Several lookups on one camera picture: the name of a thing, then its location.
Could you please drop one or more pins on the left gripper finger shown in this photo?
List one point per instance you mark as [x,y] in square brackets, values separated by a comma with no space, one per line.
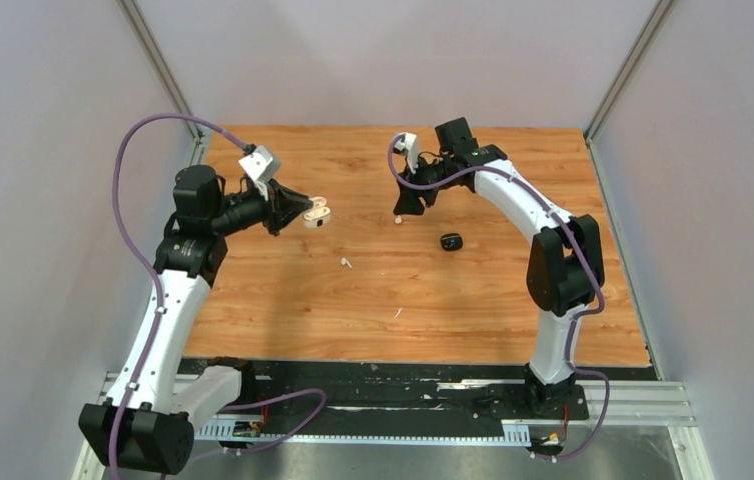
[286,216]
[292,198]

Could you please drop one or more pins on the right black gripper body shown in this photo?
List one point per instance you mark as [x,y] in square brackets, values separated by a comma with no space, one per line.
[425,175]

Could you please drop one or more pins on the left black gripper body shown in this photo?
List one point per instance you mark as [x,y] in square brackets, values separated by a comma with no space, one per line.
[274,215]

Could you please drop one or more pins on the white charging case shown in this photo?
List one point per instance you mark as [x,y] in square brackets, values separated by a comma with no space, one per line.
[318,215]

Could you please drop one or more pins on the black charging case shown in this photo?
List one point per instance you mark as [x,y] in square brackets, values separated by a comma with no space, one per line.
[450,242]

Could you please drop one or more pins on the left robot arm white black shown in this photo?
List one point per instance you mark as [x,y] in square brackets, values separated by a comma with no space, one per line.
[172,318]

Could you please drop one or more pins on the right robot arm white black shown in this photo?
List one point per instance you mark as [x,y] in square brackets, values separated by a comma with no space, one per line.
[565,271]

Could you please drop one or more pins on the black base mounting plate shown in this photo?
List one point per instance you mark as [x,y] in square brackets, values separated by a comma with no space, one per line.
[351,399]

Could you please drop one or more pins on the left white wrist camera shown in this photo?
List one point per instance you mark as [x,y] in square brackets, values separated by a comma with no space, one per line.
[260,165]

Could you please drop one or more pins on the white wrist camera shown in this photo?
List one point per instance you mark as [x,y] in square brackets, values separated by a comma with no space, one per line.
[260,165]
[408,146]

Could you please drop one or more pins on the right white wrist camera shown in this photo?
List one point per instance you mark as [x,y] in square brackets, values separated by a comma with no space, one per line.
[408,146]

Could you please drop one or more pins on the left corner aluminium post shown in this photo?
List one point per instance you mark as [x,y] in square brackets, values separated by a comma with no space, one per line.
[147,41]

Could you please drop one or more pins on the corner aluminium post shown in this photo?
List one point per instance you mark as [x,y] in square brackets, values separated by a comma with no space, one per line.
[642,43]
[147,41]

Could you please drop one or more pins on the aluminium rail frame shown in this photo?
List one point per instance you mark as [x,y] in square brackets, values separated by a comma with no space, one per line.
[640,427]

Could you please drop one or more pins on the right corner aluminium post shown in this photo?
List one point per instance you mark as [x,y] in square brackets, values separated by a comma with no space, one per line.
[642,43]

